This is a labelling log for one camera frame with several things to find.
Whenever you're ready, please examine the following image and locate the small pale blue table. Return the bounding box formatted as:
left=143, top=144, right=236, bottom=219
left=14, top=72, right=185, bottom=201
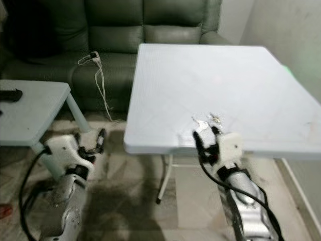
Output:
left=0, top=79, right=92, bottom=169

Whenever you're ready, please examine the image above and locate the dark green leather sofa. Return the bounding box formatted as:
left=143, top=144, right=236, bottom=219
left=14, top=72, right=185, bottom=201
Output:
left=0, top=0, right=232, bottom=114

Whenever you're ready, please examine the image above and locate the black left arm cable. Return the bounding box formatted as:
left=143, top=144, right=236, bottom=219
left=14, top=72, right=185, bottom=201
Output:
left=19, top=148, right=55, bottom=241

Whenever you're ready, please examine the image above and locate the large white folding table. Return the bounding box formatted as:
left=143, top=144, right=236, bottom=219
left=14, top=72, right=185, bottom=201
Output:
left=123, top=43, right=321, bottom=221

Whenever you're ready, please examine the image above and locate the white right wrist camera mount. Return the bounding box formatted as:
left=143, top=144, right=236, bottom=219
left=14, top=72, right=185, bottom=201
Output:
left=218, top=132, right=244, bottom=170

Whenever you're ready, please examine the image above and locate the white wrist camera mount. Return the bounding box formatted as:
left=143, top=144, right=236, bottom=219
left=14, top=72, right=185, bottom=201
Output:
left=45, top=134, right=92, bottom=175
left=218, top=132, right=244, bottom=170

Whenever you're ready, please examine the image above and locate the white charger with cable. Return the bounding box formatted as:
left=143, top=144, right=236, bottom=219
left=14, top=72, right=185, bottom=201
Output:
left=78, top=51, right=122, bottom=124

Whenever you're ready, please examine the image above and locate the black remote control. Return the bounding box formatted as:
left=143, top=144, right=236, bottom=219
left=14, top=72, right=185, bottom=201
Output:
left=0, top=89, right=24, bottom=102

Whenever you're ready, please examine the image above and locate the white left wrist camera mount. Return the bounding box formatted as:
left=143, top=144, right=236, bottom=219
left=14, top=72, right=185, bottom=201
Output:
left=45, top=134, right=92, bottom=175

